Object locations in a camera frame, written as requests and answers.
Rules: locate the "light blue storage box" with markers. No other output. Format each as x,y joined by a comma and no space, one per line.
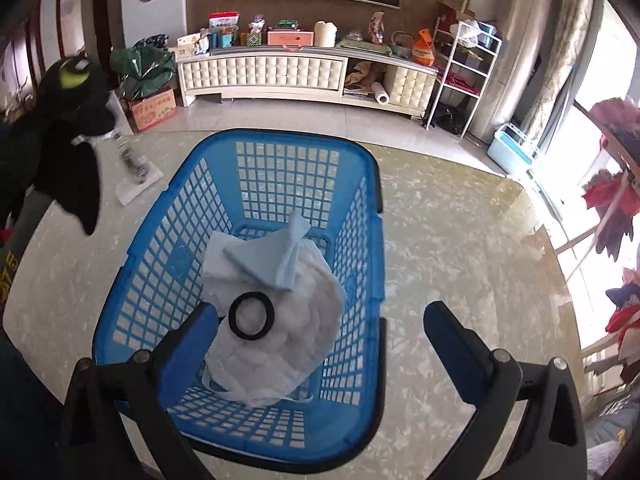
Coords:
510,151

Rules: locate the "red white box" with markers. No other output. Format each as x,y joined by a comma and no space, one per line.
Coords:
223,19

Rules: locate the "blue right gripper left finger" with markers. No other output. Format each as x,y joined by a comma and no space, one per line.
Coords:
179,354

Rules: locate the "white quilted cloth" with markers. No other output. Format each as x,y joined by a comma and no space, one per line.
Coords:
306,320

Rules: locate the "white plastic jug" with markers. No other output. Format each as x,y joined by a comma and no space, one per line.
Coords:
324,34

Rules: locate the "white standing air conditioner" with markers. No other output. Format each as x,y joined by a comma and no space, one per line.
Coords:
521,25

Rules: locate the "cream tufted TV cabinet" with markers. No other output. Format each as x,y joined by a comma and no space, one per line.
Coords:
325,75

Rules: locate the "green plastic bag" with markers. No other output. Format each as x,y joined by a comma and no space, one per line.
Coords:
142,71

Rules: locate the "patterned curtain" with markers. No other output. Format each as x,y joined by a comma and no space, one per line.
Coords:
569,36

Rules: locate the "pink clothes pile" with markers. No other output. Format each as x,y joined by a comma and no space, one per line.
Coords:
621,118

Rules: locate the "orange cardboard box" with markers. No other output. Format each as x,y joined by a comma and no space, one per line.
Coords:
154,110

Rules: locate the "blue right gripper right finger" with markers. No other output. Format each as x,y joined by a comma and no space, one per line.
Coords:
464,355

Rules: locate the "white metal shelf rack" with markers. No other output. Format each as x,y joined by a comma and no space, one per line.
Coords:
466,54

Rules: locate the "light blue cloth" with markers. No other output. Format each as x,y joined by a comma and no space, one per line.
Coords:
272,259

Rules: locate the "orange bag on cabinet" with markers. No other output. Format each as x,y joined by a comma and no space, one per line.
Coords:
422,50

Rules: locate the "wooden clothes drying rack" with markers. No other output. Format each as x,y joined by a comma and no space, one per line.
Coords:
615,198

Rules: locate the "pink gift box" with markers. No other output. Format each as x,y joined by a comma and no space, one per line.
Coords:
290,38

